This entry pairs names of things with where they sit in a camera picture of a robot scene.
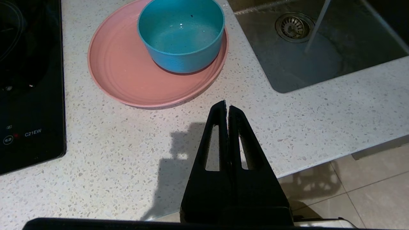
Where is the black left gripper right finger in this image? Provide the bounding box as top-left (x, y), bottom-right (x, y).
top-left (228, 105), bottom-right (294, 226)

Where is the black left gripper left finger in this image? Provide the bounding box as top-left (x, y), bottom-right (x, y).
top-left (180, 100), bottom-right (231, 224)

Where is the stainless steel sink basin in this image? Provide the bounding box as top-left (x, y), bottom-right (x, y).
top-left (228, 0), bottom-right (409, 94)

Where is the pink plate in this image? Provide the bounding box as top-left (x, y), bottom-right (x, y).
top-left (87, 0), bottom-right (229, 108)

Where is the teal bowl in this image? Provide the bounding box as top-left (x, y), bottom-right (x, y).
top-left (137, 0), bottom-right (226, 74)

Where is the round metal drain strainer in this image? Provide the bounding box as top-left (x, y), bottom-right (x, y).
top-left (275, 12), bottom-right (315, 43)

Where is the running water stream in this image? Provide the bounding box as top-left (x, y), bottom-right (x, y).
top-left (304, 0), bottom-right (332, 53)

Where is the black induction cooktop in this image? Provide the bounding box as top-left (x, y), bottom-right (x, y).
top-left (0, 0), bottom-right (67, 175)

